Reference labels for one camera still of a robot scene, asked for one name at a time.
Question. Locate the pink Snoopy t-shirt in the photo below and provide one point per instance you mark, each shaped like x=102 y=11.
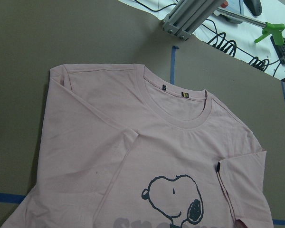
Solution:
x=121 y=148

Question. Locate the aluminium frame post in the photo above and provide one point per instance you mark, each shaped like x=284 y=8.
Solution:
x=188 y=15

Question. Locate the green plastic clamp tool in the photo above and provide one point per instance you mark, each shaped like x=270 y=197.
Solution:
x=272 y=29

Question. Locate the silver metal rod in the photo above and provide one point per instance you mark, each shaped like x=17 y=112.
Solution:
x=241 y=17

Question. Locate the black computer mouse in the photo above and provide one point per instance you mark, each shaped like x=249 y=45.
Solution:
x=254 y=6

